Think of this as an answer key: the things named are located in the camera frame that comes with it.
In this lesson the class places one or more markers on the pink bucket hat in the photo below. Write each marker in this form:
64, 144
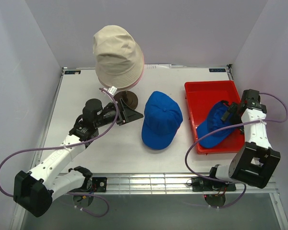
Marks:
125, 80

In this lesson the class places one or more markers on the cream bucket hat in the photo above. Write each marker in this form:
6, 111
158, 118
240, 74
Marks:
115, 51

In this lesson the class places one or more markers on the cream mannequin head stand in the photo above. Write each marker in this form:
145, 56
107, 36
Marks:
126, 99

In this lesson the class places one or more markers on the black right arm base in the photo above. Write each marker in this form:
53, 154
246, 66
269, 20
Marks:
199, 184

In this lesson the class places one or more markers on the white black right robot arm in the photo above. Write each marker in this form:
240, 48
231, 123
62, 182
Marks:
256, 161

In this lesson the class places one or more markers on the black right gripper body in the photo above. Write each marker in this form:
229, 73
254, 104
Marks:
232, 109

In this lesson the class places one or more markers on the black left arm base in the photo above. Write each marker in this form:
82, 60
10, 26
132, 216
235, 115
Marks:
93, 185

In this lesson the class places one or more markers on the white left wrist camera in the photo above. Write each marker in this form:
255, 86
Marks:
112, 90

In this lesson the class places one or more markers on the blue hat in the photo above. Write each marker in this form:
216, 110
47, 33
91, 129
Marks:
162, 119

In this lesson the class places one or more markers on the red plastic bin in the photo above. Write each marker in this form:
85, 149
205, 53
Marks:
201, 97

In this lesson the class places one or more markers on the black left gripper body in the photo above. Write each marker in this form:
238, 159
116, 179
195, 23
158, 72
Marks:
121, 114

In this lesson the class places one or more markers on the aluminium front rail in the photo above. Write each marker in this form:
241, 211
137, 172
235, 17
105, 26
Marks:
129, 184

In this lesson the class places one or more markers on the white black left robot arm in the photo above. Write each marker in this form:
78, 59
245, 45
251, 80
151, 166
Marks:
36, 189

